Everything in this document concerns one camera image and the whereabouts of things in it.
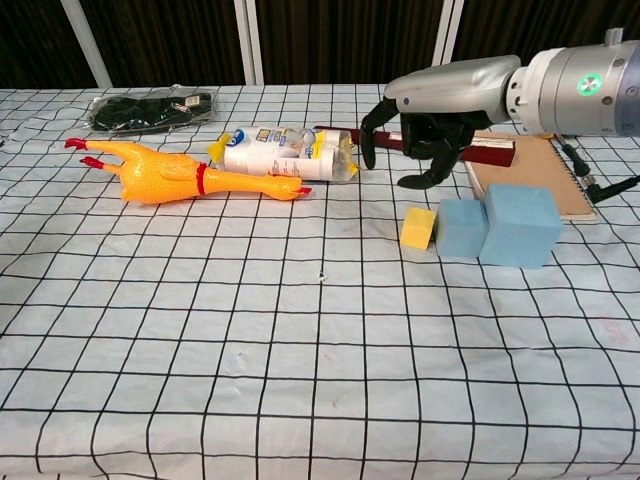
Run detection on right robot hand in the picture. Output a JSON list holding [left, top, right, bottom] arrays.
[[359, 54, 524, 190]]

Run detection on medium blue foam cube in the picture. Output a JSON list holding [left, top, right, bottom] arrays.
[[433, 198, 490, 259]]

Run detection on small yellow foam cube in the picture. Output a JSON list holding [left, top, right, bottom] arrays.
[[399, 207, 438, 250]]

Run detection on large blue foam cube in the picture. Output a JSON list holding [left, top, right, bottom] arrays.
[[478, 183, 564, 270]]

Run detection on dark red folded fan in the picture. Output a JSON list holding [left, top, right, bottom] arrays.
[[313, 124, 517, 169]]

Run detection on brown spiral notebook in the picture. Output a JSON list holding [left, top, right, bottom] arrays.
[[464, 130, 599, 221]]

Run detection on black gloves in plastic bag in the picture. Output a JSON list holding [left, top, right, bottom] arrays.
[[87, 85, 221, 135]]

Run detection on yellow rubber chicken toy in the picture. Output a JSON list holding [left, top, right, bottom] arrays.
[[63, 138, 314, 205]]

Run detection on black grid white tablecloth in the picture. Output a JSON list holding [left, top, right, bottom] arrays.
[[0, 82, 640, 480]]

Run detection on upright white partition post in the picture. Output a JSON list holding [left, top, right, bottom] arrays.
[[233, 0, 265, 86]]

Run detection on slanted white partition post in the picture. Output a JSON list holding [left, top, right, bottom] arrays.
[[59, 0, 114, 90]]

